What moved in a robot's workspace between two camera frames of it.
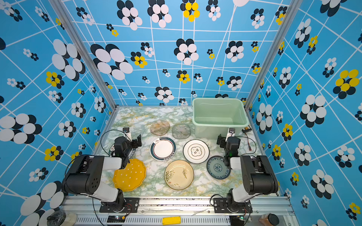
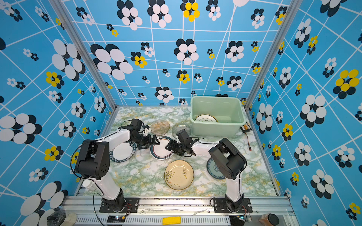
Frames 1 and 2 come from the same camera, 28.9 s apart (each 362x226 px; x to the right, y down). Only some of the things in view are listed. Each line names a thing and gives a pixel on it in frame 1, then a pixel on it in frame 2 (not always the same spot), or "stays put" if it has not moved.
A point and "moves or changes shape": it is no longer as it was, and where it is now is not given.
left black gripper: x=134 y=142 → x=149 y=141
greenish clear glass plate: x=181 y=131 stays put
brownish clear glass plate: x=159 y=127 stays put
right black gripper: x=222 y=139 → x=171 y=144
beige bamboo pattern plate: x=178 y=174 stays put
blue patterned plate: x=217 y=168 stays put
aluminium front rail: x=180 y=212 stays put
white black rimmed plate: x=196 y=151 moves or changes shape
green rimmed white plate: x=162 y=149 stays put
